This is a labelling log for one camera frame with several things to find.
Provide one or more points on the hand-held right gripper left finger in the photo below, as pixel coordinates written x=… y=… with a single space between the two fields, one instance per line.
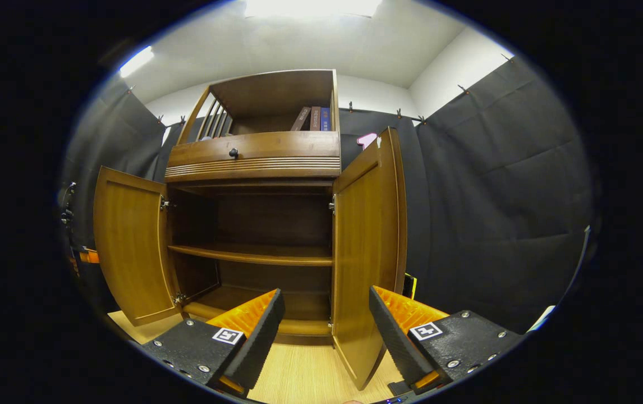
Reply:
x=254 y=342

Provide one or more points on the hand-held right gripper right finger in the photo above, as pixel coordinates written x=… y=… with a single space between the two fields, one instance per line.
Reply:
x=397 y=342

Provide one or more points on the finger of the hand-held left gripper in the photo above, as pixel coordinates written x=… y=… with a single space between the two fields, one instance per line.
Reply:
x=89 y=256

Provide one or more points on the wooden cabinet door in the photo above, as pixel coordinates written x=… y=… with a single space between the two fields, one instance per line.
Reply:
x=363 y=252
x=131 y=247

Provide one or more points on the wooden double-door shoe cabinet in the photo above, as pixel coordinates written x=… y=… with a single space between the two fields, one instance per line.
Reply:
x=254 y=163

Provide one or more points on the metal door hinge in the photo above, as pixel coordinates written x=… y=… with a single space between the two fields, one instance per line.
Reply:
x=331 y=205
x=164 y=203
x=330 y=325
x=178 y=298

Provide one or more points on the wooden inner shelf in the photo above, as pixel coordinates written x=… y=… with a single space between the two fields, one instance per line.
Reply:
x=254 y=255

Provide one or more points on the small ceiling light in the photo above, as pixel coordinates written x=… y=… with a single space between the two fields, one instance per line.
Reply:
x=136 y=60

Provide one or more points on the black backdrop cloth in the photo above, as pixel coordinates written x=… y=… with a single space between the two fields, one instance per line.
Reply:
x=495 y=196

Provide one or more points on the black round knob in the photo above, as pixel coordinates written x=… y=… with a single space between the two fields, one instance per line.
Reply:
x=233 y=152

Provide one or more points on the brown book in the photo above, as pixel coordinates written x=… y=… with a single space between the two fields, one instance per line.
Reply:
x=301 y=119

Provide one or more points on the dark red book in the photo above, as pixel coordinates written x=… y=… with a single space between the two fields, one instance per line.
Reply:
x=316 y=119

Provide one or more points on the large ceiling light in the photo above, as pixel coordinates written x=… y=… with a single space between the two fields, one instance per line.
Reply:
x=310 y=7

